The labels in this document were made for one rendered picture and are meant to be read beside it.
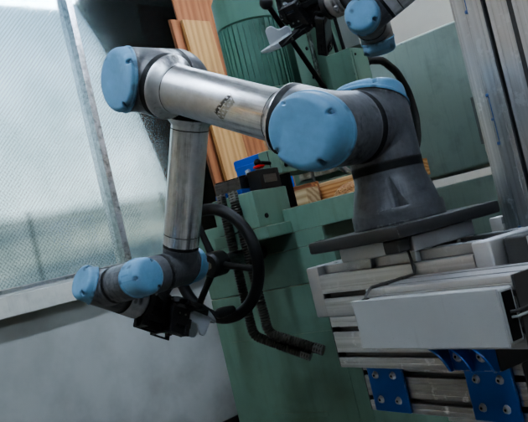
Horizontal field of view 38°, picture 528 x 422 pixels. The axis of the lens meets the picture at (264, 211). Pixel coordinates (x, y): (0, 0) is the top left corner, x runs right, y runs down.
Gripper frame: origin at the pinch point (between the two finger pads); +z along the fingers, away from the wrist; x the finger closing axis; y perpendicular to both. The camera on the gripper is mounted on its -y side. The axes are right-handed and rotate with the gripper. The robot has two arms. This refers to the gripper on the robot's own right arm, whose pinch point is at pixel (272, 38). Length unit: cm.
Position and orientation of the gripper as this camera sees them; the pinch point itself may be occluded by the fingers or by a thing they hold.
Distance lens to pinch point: 201.7
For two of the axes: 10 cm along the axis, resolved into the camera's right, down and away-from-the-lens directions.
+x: -3.6, 6.8, -6.4
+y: -5.6, -7.0, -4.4
